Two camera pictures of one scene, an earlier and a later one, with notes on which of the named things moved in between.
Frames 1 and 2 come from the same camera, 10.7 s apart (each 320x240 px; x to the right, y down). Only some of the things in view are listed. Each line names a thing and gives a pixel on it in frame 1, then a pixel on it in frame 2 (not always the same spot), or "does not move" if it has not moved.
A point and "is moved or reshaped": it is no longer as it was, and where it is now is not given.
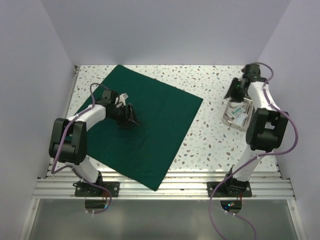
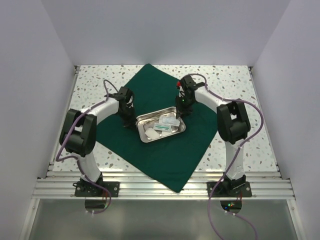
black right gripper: [230, 93] -> [180, 111]
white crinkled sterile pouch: [240, 119] is moved or reshaped
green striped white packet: [236, 111] is moved or reshaped
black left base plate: [84, 189] does not move
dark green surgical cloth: [141, 154] -> [169, 159]
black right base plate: [232, 187] does not move
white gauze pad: [234, 104] is moved or reshaped
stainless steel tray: [237, 115] is moved or reshaped
